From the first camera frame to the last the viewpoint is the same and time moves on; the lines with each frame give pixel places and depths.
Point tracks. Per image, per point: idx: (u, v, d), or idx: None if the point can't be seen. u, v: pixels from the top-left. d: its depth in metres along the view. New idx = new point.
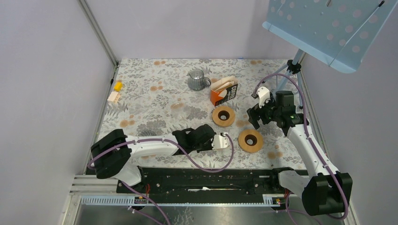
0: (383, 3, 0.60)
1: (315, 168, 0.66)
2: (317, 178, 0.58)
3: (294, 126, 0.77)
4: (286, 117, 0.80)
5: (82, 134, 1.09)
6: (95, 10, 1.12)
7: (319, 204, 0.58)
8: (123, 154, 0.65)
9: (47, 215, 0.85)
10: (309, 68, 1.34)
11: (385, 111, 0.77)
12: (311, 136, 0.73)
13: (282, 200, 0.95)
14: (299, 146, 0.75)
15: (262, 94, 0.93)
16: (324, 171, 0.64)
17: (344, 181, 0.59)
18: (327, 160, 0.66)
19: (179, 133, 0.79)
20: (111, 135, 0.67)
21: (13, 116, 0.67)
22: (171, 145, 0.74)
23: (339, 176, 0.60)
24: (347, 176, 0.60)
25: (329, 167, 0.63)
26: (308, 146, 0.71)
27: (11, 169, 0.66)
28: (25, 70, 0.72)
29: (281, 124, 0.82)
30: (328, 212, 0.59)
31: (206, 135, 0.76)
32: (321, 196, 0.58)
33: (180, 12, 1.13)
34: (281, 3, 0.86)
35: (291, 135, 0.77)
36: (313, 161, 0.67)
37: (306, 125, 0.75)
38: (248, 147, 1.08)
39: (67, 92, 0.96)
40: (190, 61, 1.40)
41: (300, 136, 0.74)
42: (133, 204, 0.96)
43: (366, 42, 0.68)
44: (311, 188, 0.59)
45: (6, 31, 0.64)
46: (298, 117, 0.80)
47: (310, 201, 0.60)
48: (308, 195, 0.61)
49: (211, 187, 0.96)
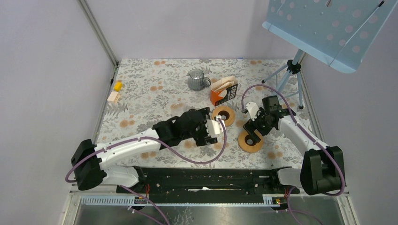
0: (383, 3, 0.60)
1: (306, 146, 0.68)
2: (309, 153, 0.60)
3: (282, 117, 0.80)
4: (275, 112, 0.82)
5: (83, 134, 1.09)
6: (95, 10, 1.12)
7: (317, 181, 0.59)
8: (94, 165, 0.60)
9: (47, 215, 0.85)
10: (309, 68, 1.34)
11: (385, 111, 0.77)
12: (299, 123, 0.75)
13: (282, 200, 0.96)
14: (290, 133, 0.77)
15: (250, 109, 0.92)
16: (315, 147, 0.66)
17: (335, 153, 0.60)
18: (317, 137, 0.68)
19: (161, 125, 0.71)
20: (80, 148, 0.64)
21: (13, 116, 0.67)
22: (149, 141, 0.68)
23: (329, 149, 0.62)
24: (337, 148, 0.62)
25: (318, 143, 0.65)
26: (298, 131, 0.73)
27: (11, 169, 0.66)
28: (25, 70, 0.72)
29: (271, 121, 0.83)
30: (327, 189, 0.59)
31: (190, 121, 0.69)
32: (316, 172, 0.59)
33: (180, 12, 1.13)
34: (281, 3, 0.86)
35: (281, 126, 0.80)
36: (304, 141, 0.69)
37: (293, 115, 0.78)
38: (247, 146, 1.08)
39: (67, 93, 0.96)
40: (190, 61, 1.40)
41: (289, 123, 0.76)
42: (133, 204, 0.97)
43: (366, 42, 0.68)
44: (307, 167, 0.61)
45: (6, 31, 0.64)
46: (285, 110, 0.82)
47: (308, 181, 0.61)
48: (305, 175, 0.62)
49: (211, 187, 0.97)
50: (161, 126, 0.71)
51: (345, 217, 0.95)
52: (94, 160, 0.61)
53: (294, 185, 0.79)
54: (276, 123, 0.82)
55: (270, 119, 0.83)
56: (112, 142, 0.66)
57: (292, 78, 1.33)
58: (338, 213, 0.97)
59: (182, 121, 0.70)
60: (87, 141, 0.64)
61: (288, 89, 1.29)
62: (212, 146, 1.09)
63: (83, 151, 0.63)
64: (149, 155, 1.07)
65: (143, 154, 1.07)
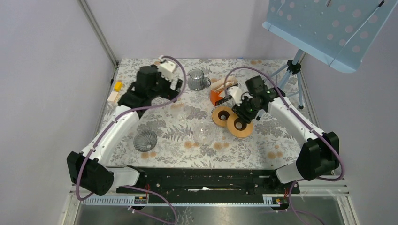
0: (383, 3, 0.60)
1: (303, 135, 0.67)
2: (309, 144, 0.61)
3: (272, 100, 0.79)
4: (264, 94, 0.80)
5: (82, 134, 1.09)
6: (95, 10, 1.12)
7: (315, 168, 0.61)
8: (95, 166, 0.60)
9: (47, 215, 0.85)
10: (309, 68, 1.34)
11: (384, 112, 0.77)
12: (291, 107, 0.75)
13: (282, 200, 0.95)
14: (281, 117, 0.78)
15: (234, 93, 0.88)
16: (311, 136, 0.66)
17: (332, 139, 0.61)
18: (312, 124, 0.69)
19: (124, 98, 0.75)
20: (69, 164, 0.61)
21: (13, 116, 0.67)
22: (126, 117, 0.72)
23: (326, 136, 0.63)
24: (333, 134, 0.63)
25: (315, 131, 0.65)
26: (290, 116, 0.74)
27: (11, 169, 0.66)
28: (26, 70, 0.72)
29: (260, 102, 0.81)
30: (324, 172, 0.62)
31: (147, 76, 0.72)
32: (314, 160, 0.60)
33: (180, 12, 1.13)
34: (281, 3, 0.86)
35: (272, 109, 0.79)
36: (300, 128, 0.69)
37: (283, 97, 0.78)
38: (240, 133, 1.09)
39: (67, 92, 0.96)
40: (190, 61, 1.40)
41: (281, 108, 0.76)
42: (133, 204, 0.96)
43: (367, 42, 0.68)
44: (304, 156, 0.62)
45: (7, 31, 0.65)
46: (273, 91, 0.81)
47: (305, 168, 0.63)
48: (303, 162, 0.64)
49: (211, 187, 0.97)
50: (123, 98, 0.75)
51: (345, 217, 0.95)
52: (91, 162, 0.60)
53: (292, 178, 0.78)
54: (265, 104, 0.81)
55: (258, 101, 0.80)
56: (93, 141, 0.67)
57: (292, 78, 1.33)
58: (338, 213, 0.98)
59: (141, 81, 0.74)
60: (71, 154, 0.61)
61: (288, 89, 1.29)
62: (212, 146, 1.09)
63: (75, 165, 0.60)
64: (149, 155, 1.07)
65: (143, 154, 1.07)
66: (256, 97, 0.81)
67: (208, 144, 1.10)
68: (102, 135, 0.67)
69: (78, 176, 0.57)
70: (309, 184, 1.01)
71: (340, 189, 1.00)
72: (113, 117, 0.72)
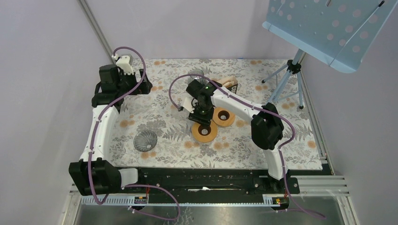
0: (383, 3, 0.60)
1: (248, 114, 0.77)
2: (255, 121, 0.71)
3: (212, 93, 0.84)
4: (202, 91, 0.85)
5: (82, 134, 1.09)
6: (95, 10, 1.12)
7: (268, 137, 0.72)
8: (103, 164, 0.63)
9: (47, 215, 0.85)
10: (309, 68, 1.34)
11: (384, 112, 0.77)
12: (230, 93, 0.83)
13: (282, 201, 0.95)
14: (227, 106, 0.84)
15: (185, 103, 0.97)
16: (254, 112, 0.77)
17: (271, 108, 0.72)
18: (250, 102, 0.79)
19: (97, 98, 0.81)
20: (74, 176, 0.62)
21: (13, 116, 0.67)
22: (107, 115, 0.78)
23: (265, 107, 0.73)
24: (269, 103, 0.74)
25: (256, 107, 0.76)
26: (233, 101, 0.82)
27: (11, 169, 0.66)
28: (25, 71, 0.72)
29: (203, 99, 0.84)
30: (276, 136, 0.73)
31: (110, 71, 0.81)
32: (264, 131, 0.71)
33: (180, 12, 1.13)
34: (281, 3, 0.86)
35: (218, 102, 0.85)
36: (244, 109, 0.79)
37: (221, 88, 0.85)
38: (208, 138, 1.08)
39: (67, 93, 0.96)
40: (190, 61, 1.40)
41: (223, 98, 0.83)
42: (133, 204, 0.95)
43: (366, 42, 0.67)
44: (256, 131, 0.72)
45: (6, 31, 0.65)
46: (210, 85, 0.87)
47: (262, 140, 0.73)
48: (257, 136, 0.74)
49: (211, 187, 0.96)
50: (95, 99, 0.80)
51: (345, 217, 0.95)
52: (96, 164, 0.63)
53: (278, 162, 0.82)
54: (209, 100, 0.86)
55: (201, 98, 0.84)
56: (88, 145, 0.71)
57: (292, 78, 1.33)
58: (338, 213, 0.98)
59: (107, 79, 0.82)
60: (72, 166, 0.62)
61: (288, 89, 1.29)
62: (212, 146, 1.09)
63: (80, 173, 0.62)
64: (149, 155, 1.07)
65: (143, 154, 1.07)
66: (199, 96, 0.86)
67: (208, 144, 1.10)
68: (94, 136, 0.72)
69: (90, 182, 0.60)
70: (309, 184, 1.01)
71: (340, 189, 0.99)
72: (96, 117, 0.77)
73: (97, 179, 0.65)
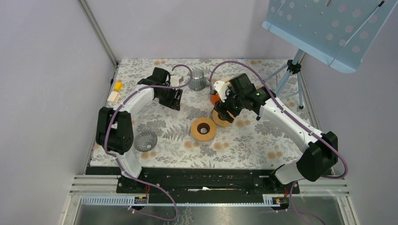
0: (383, 3, 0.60)
1: (304, 139, 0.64)
2: (310, 149, 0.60)
3: (264, 102, 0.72)
4: (253, 97, 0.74)
5: (83, 134, 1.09)
6: (95, 11, 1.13)
7: (319, 170, 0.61)
8: (125, 116, 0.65)
9: (47, 216, 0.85)
10: (309, 68, 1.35)
11: (383, 112, 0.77)
12: (285, 109, 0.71)
13: (282, 200, 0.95)
14: (277, 121, 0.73)
15: (218, 89, 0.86)
16: (312, 139, 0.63)
17: (331, 139, 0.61)
18: (309, 127, 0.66)
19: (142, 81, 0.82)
20: (100, 118, 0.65)
21: (12, 116, 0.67)
22: (146, 91, 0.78)
23: (325, 136, 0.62)
24: (331, 134, 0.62)
25: (315, 133, 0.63)
26: (286, 118, 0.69)
27: (11, 170, 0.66)
28: (25, 71, 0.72)
29: (251, 106, 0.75)
30: (326, 169, 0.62)
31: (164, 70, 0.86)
32: (318, 163, 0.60)
33: (180, 12, 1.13)
34: (281, 3, 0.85)
35: (268, 115, 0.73)
36: (299, 132, 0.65)
37: (275, 98, 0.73)
38: (206, 137, 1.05)
39: (68, 93, 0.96)
40: (190, 61, 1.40)
41: (275, 111, 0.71)
42: (133, 204, 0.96)
43: (366, 42, 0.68)
44: (309, 159, 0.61)
45: (6, 32, 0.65)
46: (262, 92, 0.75)
47: (309, 170, 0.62)
48: (306, 163, 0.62)
49: (211, 187, 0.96)
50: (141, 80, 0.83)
51: (345, 217, 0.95)
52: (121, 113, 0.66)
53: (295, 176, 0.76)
54: (257, 107, 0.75)
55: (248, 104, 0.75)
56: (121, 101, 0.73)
57: (292, 78, 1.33)
58: (338, 213, 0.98)
59: (156, 73, 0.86)
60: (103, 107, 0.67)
61: (288, 88, 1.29)
62: (212, 146, 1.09)
63: (105, 117, 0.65)
64: (149, 155, 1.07)
65: (143, 154, 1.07)
66: (245, 99, 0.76)
67: (208, 144, 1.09)
68: (128, 98, 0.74)
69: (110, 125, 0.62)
70: (309, 184, 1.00)
71: (340, 189, 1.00)
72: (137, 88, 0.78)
73: (115, 131, 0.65)
